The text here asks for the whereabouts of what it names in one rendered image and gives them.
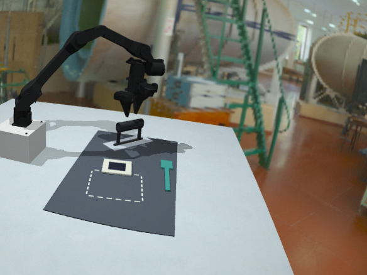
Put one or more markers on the teal t-shaped tool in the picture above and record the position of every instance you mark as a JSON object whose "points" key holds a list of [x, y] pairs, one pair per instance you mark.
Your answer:
{"points": [[166, 165]]}

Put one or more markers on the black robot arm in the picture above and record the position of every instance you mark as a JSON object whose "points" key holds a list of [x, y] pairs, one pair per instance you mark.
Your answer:
{"points": [[32, 90]]}

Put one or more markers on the white square tile with dark blue center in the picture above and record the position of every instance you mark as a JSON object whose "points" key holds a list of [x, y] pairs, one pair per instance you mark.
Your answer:
{"points": [[112, 166]]}

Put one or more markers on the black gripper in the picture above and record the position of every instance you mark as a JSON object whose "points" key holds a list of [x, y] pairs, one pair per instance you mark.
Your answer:
{"points": [[130, 97]]}

